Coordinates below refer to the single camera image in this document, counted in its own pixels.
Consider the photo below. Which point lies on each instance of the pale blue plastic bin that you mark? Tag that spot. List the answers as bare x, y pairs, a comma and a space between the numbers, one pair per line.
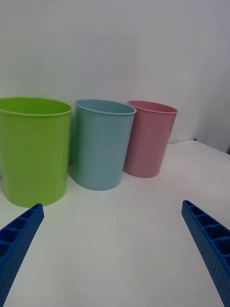
100, 146

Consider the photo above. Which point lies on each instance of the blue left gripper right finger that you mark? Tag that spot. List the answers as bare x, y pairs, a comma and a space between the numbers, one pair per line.
210, 242

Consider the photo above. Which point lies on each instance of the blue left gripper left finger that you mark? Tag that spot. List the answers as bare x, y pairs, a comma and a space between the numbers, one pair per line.
16, 239

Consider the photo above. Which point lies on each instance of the green plastic bin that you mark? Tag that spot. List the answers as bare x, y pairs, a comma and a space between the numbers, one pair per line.
33, 153

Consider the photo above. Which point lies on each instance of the pink plastic bin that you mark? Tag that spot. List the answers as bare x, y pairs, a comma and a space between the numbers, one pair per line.
148, 141

